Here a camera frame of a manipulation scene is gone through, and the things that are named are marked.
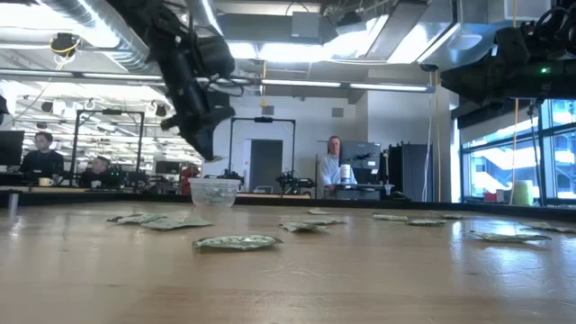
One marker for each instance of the grey wall vent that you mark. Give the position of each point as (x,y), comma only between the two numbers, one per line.
(337,112)
(267,110)

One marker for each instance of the black aluminium table frame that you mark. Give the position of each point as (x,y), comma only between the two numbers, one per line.
(427,206)

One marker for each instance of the red object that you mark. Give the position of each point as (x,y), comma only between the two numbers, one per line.
(189,173)

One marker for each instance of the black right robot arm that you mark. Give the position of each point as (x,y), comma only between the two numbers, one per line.
(558,76)

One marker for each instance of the grey black monitor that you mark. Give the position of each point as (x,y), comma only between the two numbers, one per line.
(364,155)

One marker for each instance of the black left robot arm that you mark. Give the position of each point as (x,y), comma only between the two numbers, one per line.
(148,22)

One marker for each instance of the black background robot arm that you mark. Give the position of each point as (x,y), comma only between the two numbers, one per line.
(294,182)

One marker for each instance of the dome security camera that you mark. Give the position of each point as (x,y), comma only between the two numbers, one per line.
(429,67)

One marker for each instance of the white cabinet grey door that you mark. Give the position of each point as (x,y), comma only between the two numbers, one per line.
(265,164)

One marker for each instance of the small red box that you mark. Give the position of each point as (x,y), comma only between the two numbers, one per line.
(489,197)

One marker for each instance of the silver table post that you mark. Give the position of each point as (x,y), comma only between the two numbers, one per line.
(12,204)

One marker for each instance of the white canister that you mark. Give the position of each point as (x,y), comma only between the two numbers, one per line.
(345,174)

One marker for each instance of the black gantry rig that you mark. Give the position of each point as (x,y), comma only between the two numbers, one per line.
(263,119)
(108,112)

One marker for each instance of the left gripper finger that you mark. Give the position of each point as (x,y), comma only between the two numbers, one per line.
(198,139)
(210,135)

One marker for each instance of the black cabinet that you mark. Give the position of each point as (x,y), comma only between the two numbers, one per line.
(409,171)

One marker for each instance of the long linear ceiling light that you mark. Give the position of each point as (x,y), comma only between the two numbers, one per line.
(387,86)

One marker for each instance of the white mug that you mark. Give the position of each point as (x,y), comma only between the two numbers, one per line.
(45,182)

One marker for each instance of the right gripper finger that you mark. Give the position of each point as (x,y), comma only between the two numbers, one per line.
(477,72)
(472,90)

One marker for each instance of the grey ceiling box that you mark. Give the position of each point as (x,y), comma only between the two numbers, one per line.
(306,24)

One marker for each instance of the black tripod stand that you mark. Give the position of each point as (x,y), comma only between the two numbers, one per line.
(533,108)

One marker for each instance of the yellow-green cup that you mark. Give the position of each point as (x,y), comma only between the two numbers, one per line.
(523,193)

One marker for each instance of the person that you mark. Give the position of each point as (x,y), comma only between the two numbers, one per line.
(330,171)
(96,173)
(42,162)

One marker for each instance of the large silver ceiling duct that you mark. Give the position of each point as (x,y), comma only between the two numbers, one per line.
(405,31)

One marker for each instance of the silver round air duct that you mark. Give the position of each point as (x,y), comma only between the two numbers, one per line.
(112,36)

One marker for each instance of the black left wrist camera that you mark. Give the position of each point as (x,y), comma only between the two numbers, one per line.
(216,56)

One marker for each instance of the black computer monitor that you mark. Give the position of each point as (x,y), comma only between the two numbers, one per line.
(11,148)

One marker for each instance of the dollar bill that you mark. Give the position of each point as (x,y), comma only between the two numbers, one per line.
(299,227)

